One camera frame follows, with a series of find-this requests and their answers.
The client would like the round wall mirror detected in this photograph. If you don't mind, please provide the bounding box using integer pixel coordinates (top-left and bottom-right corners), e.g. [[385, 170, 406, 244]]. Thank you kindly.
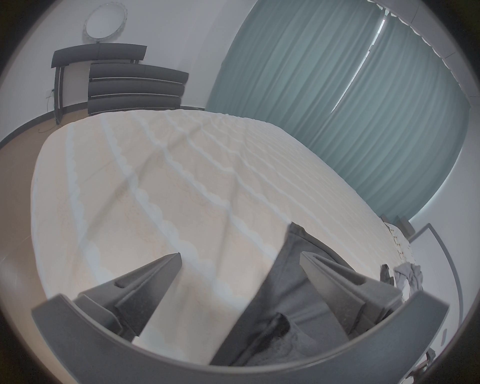
[[83, 3, 129, 43]]

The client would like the black T-shirt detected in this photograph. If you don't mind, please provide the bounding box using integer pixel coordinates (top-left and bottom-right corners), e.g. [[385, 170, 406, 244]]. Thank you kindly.
[[210, 221, 379, 368]]

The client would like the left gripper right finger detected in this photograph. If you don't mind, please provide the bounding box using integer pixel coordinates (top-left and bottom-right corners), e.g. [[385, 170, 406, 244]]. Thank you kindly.
[[300, 252, 404, 342]]

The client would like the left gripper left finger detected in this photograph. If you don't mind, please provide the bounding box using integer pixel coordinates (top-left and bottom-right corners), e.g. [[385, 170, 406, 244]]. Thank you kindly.
[[77, 252, 182, 340]]

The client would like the pile of clothes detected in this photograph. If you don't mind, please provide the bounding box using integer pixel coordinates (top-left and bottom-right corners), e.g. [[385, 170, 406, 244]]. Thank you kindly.
[[379, 262, 424, 293]]

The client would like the bed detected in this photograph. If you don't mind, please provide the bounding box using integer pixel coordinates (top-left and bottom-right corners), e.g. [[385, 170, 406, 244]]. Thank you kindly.
[[30, 109, 462, 366]]

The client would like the dark grey dressing table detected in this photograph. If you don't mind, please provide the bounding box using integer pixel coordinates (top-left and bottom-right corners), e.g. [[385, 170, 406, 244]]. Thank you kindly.
[[50, 43, 148, 122]]

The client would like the blue-green curtain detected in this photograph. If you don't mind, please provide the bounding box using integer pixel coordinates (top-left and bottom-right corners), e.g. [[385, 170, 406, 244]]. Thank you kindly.
[[206, 0, 471, 222]]

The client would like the white printed pillow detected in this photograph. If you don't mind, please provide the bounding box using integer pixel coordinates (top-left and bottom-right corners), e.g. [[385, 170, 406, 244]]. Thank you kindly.
[[382, 221, 417, 267]]

